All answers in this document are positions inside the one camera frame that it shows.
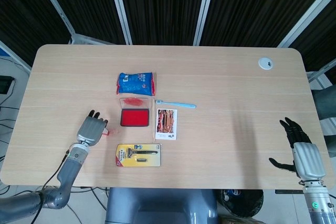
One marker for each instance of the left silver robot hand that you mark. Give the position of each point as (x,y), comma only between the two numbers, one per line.
(90,129)

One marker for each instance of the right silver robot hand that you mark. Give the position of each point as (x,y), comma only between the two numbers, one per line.
(307,158)

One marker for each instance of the white and red stamp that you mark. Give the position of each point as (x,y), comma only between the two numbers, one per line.
(106,131)

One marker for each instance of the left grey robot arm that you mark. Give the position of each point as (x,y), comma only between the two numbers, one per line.
(69,171)

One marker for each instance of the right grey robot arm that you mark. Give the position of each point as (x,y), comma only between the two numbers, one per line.
(316,203)

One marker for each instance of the red ink pad black case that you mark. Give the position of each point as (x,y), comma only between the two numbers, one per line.
(134,117)

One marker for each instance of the clear ink pad lid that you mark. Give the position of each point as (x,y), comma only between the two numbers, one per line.
(148,103)

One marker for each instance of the black razor blade cartridge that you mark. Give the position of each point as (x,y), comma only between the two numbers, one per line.
(142,160)

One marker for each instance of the wooden chopstick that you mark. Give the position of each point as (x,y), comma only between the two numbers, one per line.
(152,119)

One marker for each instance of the yellow razor blister pack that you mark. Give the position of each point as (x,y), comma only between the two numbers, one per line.
(152,162)

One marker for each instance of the black waste bin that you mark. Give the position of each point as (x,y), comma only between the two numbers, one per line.
(249,203)

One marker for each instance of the palace photo postcard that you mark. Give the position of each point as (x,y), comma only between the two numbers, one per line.
(166,123)

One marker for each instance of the light blue toothbrush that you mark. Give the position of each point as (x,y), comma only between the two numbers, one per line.
(176,104)

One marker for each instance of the blue grey robot torso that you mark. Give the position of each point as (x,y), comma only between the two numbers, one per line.
(157,205)

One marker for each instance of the white partition frame post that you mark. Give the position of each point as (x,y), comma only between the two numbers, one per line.
(307,16)
(55,6)
(121,9)
(204,9)

